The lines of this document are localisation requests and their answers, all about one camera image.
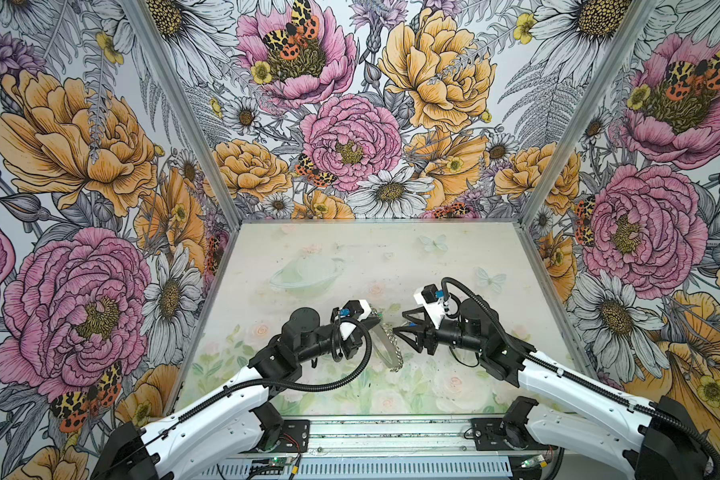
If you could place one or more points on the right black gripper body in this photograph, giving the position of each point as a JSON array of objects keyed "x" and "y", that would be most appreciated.
[{"x": 450, "y": 333}]

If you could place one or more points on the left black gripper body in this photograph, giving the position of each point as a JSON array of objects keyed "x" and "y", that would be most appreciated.
[{"x": 351, "y": 344}]

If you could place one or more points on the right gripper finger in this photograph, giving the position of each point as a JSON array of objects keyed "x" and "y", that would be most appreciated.
[
  {"x": 417, "y": 318},
  {"x": 416, "y": 337}
]

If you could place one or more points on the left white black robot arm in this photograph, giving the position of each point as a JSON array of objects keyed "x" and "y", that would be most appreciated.
[{"x": 238, "y": 416}]

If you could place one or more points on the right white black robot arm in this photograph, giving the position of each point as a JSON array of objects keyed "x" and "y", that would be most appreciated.
[{"x": 641, "y": 438}]

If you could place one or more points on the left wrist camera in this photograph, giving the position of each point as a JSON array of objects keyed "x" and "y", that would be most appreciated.
[{"x": 355, "y": 309}]

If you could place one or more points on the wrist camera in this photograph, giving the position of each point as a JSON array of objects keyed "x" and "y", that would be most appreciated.
[
  {"x": 432, "y": 300},
  {"x": 355, "y": 309}
]

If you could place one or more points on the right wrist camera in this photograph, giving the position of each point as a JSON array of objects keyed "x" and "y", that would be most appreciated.
[{"x": 432, "y": 300}]

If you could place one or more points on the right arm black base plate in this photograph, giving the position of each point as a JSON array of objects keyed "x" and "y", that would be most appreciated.
[{"x": 496, "y": 434}]

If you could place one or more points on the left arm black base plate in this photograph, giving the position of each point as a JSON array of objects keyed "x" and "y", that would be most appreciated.
[{"x": 290, "y": 436}]

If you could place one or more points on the aluminium front rail frame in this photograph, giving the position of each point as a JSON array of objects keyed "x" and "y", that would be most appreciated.
[{"x": 406, "y": 447}]

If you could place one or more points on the right aluminium corner post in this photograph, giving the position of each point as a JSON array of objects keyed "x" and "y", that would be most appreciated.
[{"x": 623, "y": 44}]

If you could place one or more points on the aluminium corner post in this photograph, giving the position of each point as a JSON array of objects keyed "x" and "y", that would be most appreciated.
[
  {"x": 162, "y": 63},
  {"x": 623, "y": 44}
]

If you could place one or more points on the left aluminium corner post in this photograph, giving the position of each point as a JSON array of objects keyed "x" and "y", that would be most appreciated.
[{"x": 162, "y": 63}]

